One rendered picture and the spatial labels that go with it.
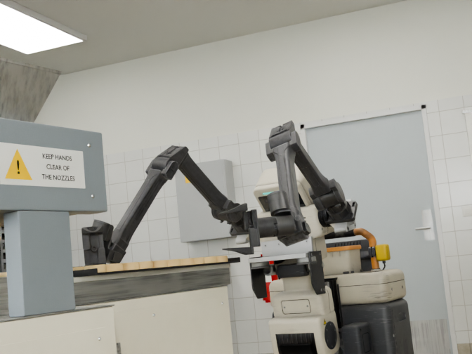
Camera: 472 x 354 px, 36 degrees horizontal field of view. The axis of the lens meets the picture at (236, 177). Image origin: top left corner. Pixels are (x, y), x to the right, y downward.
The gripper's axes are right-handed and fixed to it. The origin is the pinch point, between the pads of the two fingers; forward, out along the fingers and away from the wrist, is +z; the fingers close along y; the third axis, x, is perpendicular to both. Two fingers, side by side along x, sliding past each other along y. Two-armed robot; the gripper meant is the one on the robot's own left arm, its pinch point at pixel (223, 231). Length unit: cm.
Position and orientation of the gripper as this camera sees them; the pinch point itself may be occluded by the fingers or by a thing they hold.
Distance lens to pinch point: 199.4
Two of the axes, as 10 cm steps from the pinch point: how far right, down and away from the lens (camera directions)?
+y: 1.0, 9.9, -1.1
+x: -2.1, 1.3, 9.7
